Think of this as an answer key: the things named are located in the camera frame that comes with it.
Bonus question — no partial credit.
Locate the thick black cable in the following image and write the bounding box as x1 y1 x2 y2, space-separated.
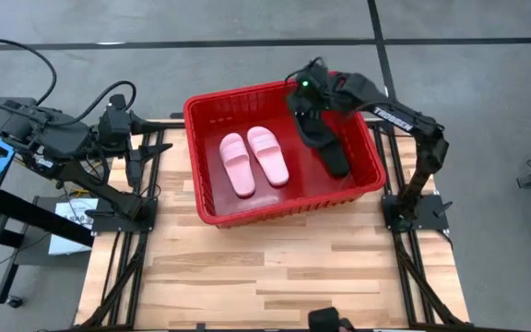
0 38 58 107

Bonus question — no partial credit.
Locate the pink foam slide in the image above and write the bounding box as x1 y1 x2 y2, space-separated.
245 125 290 188
218 132 257 198

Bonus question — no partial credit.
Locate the black table-level camera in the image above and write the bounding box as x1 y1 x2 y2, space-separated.
307 306 355 332

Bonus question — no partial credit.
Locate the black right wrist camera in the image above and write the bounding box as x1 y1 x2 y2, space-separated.
292 73 318 96

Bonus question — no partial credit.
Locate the white printed paper sheet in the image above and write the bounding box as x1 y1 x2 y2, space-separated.
47 197 100 256

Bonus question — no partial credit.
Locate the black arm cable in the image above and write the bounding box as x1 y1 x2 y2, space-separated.
53 80 137 128

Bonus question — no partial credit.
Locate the red plastic bin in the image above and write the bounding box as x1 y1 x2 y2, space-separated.
182 71 388 231

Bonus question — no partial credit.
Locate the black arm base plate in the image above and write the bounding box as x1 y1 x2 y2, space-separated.
382 193 450 231
90 197 159 234

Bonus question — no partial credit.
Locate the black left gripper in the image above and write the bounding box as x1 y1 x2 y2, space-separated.
97 108 174 190

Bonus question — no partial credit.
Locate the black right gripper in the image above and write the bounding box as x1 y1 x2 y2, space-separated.
287 62 333 122

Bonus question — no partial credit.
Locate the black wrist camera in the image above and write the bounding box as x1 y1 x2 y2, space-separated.
107 93 129 113
292 73 318 96

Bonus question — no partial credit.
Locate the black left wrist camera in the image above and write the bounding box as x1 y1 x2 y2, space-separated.
107 93 129 113

